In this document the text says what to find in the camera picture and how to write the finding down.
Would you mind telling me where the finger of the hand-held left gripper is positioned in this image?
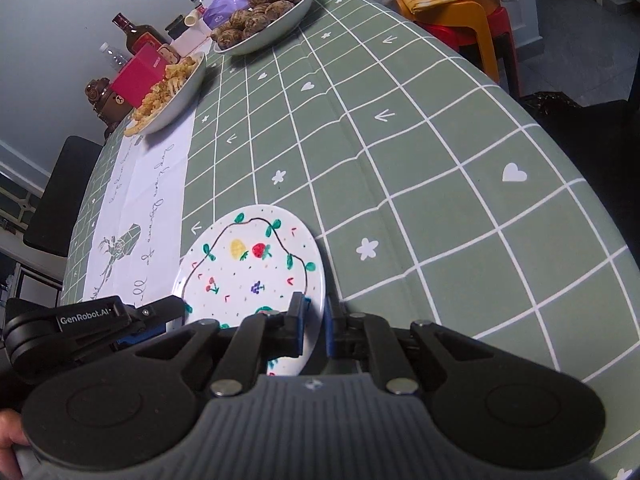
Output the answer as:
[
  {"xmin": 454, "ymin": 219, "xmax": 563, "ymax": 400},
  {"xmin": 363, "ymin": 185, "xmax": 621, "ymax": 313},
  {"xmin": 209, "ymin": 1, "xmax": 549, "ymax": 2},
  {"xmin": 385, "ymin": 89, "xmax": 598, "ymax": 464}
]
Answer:
[
  {"xmin": 122, "ymin": 296, "xmax": 187, "ymax": 331},
  {"xmin": 117, "ymin": 324, "xmax": 168, "ymax": 352}
]

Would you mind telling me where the white fruit-painted plate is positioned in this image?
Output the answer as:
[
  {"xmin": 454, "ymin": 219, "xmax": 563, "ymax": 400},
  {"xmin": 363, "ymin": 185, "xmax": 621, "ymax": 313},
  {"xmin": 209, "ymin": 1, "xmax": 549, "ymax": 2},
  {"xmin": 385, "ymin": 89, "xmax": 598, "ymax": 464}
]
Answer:
[{"xmin": 172, "ymin": 204, "xmax": 327, "ymax": 377}]

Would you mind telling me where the green checkered tablecloth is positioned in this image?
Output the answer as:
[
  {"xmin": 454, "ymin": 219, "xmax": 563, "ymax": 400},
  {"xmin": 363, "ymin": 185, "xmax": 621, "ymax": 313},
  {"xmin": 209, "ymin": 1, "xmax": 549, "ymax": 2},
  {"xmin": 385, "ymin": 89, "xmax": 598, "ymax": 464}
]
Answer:
[{"xmin": 60, "ymin": 0, "xmax": 640, "ymax": 480}]

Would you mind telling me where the pile of taro roots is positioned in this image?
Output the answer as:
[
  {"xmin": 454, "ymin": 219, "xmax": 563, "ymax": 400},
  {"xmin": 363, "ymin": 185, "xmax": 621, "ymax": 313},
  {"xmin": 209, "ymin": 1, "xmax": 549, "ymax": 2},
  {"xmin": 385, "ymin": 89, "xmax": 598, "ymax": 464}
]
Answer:
[{"xmin": 210, "ymin": 0, "xmax": 308, "ymax": 48}]

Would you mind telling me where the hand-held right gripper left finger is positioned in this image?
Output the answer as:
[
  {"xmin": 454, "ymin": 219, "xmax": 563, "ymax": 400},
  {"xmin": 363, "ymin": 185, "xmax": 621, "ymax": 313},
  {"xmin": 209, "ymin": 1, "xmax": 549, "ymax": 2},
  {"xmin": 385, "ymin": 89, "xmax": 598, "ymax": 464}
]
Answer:
[{"xmin": 135, "ymin": 291, "xmax": 313, "ymax": 395}]

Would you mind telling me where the pile of fries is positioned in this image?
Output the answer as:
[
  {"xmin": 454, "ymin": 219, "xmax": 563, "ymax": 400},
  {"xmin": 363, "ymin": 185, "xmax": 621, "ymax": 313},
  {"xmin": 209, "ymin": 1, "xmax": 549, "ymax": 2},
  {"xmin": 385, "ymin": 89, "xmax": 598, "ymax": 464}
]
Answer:
[{"xmin": 124, "ymin": 57, "xmax": 198, "ymax": 136}]

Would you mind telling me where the white oval dish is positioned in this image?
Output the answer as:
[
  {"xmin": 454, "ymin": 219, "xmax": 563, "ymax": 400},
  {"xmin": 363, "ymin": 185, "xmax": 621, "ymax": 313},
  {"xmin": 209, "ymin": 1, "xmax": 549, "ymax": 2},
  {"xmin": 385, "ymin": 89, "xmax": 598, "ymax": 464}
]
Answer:
[
  {"xmin": 124, "ymin": 51, "xmax": 207, "ymax": 136},
  {"xmin": 210, "ymin": 0, "xmax": 316, "ymax": 57}
]

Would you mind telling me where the red box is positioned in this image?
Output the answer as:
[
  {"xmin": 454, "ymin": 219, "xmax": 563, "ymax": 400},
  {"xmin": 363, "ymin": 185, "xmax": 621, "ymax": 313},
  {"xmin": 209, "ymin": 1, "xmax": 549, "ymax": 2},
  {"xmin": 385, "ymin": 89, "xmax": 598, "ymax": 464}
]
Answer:
[{"xmin": 111, "ymin": 42, "xmax": 171, "ymax": 108}]

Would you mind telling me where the brown bear-shaped jar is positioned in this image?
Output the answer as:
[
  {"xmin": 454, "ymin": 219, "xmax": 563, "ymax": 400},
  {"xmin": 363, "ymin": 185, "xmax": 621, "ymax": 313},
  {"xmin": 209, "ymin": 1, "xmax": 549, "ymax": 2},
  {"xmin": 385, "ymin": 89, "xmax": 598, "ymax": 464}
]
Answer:
[{"xmin": 84, "ymin": 77, "xmax": 133, "ymax": 131}]

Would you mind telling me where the brown liquor bottle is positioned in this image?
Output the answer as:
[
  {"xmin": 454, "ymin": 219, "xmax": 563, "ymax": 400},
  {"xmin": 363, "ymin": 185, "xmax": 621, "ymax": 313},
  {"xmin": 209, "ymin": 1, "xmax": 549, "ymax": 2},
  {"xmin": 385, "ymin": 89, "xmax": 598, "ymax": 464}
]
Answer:
[{"xmin": 111, "ymin": 12, "xmax": 171, "ymax": 56}]

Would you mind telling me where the white box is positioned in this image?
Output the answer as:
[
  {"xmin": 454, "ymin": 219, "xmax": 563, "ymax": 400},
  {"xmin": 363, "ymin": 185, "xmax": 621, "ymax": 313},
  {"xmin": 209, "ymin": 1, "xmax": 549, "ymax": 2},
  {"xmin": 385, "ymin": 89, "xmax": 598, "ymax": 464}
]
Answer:
[{"xmin": 172, "ymin": 15, "xmax": 213, "ymax": 53}]

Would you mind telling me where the white deer-print table runner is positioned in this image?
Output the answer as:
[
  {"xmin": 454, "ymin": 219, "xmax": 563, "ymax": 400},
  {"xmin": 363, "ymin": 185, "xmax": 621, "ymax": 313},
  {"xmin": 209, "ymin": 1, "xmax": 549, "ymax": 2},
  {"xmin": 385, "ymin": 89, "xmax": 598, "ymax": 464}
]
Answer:
[{"xmin": 80, "ymin": 105, "xmax": 201, "ymax": 311}]

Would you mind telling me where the purple plastic bag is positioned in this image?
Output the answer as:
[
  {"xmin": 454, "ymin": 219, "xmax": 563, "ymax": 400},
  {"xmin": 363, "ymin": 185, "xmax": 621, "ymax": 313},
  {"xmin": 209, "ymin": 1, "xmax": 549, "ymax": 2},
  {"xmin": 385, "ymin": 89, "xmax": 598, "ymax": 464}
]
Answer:
[{"xmin": 202, "ymin": 0, "xmax": 253, "ymax": 28}]

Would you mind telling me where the black chair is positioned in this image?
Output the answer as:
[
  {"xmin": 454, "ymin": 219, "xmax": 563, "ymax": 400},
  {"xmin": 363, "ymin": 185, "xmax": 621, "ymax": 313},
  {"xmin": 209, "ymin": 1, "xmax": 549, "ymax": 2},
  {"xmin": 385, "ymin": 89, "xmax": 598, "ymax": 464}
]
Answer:
[{"xmin": 22, "ymin": 135, "xmax": 103, "ymax": 261}]

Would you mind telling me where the red plastic stool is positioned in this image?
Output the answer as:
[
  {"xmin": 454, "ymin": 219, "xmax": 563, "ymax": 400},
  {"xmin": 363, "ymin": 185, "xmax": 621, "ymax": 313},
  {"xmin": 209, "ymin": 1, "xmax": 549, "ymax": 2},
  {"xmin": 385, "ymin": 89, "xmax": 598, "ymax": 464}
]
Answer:
[{"xmin": 415, "ymin": 5, "xmax": 521, "ymax": 98}]

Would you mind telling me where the orange plastic stool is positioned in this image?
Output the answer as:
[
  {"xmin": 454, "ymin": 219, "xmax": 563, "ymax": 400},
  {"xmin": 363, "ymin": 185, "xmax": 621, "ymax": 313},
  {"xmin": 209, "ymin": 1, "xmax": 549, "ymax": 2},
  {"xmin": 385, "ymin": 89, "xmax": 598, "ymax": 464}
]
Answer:
[{"xmin": 395, "ymin": 0, "xmax": 501, "ymax": 83}]

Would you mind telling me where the dark bag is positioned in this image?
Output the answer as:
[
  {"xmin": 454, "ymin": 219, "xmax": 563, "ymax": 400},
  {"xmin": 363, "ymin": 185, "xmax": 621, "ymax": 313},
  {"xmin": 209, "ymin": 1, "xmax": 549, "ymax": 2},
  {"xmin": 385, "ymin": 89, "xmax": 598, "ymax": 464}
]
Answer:
[{"xmin": 520, "ymin": 90, "xmax": 640, "ymax": 196}]

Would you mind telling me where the clear plastic bottle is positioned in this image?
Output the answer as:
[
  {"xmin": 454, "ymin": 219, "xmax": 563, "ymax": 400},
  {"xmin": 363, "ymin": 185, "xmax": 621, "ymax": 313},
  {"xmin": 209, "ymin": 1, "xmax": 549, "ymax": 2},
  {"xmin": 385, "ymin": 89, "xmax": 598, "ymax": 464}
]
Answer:
[{"xmin": 98, "ymin": 42, "xmax": 131, "ymax": 73}]

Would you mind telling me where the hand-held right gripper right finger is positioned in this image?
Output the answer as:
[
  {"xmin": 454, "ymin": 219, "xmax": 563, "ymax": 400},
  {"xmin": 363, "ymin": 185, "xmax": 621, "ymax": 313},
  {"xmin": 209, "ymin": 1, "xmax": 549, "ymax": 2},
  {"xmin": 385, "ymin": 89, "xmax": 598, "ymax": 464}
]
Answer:
[{"xmin": 325, "ymin": 300, "xmax": 501, "ymax": 395}]

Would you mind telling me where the person's left forearm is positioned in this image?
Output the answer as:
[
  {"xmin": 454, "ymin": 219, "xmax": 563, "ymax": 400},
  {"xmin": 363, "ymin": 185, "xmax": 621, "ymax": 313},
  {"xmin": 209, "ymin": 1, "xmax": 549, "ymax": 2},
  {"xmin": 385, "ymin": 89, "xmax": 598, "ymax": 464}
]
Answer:
[{"xmin": 0, "ymin": 409, "xmax": 31, "ymax": 448}]

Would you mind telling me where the white lattice partition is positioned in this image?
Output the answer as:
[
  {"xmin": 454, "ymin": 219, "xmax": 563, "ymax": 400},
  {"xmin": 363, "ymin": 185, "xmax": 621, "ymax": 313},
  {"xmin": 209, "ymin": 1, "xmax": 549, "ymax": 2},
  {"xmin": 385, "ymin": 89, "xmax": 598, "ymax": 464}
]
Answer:
[{"xmin": 0, "ymin": 160, "xmax": 48, "ymax": 233}]

